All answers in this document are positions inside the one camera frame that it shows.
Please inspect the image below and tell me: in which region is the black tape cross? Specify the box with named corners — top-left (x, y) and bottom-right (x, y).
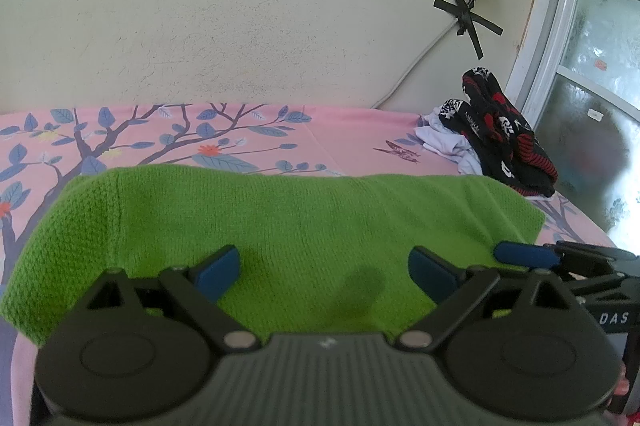
top-left (433, 0), bottom-right (504, 60)

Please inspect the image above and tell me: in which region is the pink floral bedsheet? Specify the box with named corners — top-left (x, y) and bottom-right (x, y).
top-left (0, 103), bottom-right (613, 426)

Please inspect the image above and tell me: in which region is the white garment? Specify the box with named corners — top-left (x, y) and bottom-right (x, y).
top-left (414, 105), bottom-right (485, 178)

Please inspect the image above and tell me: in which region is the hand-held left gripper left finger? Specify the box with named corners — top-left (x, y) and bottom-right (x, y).
top-left (85, 244), bottom-right (262, 354)

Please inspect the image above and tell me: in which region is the white framed frosted window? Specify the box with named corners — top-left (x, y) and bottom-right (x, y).
top-left (501, 0), bottom-right (640, 259)

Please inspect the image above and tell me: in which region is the green black white knit sweater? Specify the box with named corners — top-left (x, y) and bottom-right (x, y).
top-left (0, 166), bottom-right (547, 348)

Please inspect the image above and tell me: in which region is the black red patterned garment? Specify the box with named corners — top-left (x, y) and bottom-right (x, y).
top-left (439, 66), bottom-right (559, 200)

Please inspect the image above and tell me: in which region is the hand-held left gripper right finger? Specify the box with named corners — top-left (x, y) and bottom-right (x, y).
top-left (398, 246), bottom-right (585, 354)

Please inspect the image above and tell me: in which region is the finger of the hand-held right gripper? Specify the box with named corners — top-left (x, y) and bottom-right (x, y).
top-left (493, 240), bottom-right (640, 276)
top-left (560, 270), bottom-right (640, 303)

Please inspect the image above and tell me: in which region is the white power cable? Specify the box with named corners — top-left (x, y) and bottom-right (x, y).
top-left (371, 17), bottom-right (462, 110)

